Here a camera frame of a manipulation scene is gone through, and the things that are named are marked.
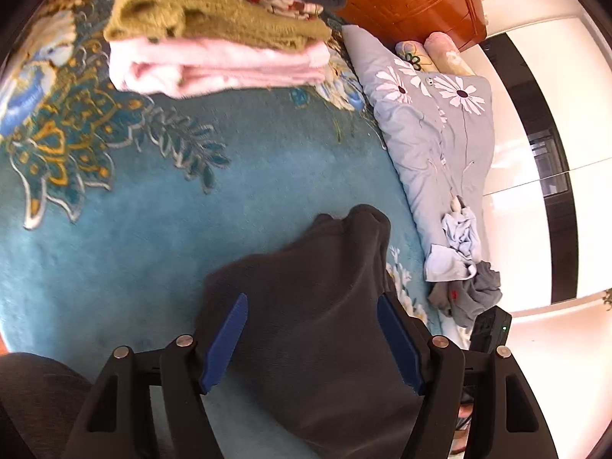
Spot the dark grey fleece garment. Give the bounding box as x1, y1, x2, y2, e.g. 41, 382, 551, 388
196, 205, 421, 458

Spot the dark grey crumpled cloth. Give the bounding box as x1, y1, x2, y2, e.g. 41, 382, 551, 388
428, 261, 502, 329

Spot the light blue crumpled cloth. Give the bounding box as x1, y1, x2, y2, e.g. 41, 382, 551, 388
424, 206, 482, 283

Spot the grey daisy print pillow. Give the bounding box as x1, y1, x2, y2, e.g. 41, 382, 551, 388
342, 25, 495, 259

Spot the teal floral blanket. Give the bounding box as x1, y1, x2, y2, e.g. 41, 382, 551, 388
1, 0, 441, 458

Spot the yellow floral rolled pillow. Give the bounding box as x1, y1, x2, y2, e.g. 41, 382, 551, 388
395, 41, 438, 73

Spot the pink floral rolled pillow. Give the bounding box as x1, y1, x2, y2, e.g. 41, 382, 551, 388
424, 32, 475, 76

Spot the orange wooden headboard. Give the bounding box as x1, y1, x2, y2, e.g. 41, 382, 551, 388
337, 0, 487, 51

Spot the pink folded towel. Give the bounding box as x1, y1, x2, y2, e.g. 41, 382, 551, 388
109, 38, 331, 98

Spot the olive green knitted sweater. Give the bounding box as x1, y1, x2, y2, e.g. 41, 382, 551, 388
104, 0, 332, 52

